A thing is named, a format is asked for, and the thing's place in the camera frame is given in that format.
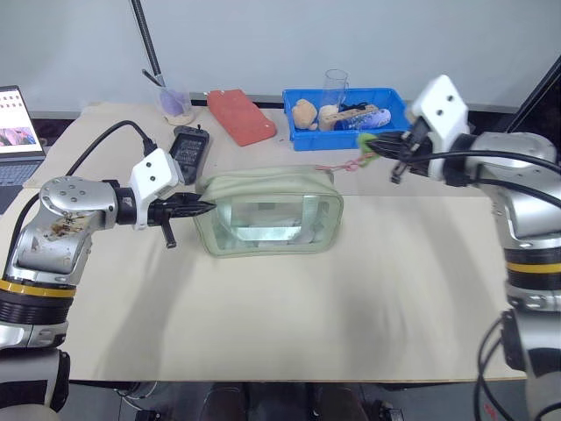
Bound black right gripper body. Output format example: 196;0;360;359
389;114;436;185

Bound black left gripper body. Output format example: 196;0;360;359
146;197;180;250

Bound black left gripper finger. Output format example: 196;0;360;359
174;202;217;219
171;191;210;207

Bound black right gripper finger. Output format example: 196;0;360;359
370;144;406;162
368;131;411;148

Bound green plush keychain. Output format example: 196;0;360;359
356;132;386;166

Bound pink keychain cord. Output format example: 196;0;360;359
314;157;366;174

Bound green transparent zipper pouch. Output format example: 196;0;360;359
191;163;345;260

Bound blue patterned pouch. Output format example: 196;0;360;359
336;108;393;132

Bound beige plush toy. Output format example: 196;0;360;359
292;98;321;132

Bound black power adapter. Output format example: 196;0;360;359
167;124;211;187

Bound clear glass measuring cup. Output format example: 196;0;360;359
323;68;352;120

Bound round wooden coaster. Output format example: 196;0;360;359
163;110;195;127

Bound blue plastic bin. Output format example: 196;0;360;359
281;87;416;153

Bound red brick-shaped sponge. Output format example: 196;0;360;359
206;88;278;148

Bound clear cup with purple cloth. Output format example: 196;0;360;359
153;84;194;124

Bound beige table mat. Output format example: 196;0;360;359
0;191;528;383

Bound open laptop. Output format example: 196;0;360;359
0;84;48;217

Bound black metal pole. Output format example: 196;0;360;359
129;0;167;89

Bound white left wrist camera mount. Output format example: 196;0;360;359
129;147;187;232

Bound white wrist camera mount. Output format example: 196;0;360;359
404;74;472;182
129;147;187;232

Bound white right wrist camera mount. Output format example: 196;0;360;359
404;74;472;182

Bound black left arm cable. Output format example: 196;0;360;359
64;119;159;177

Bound black frame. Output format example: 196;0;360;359
508;55;561;138

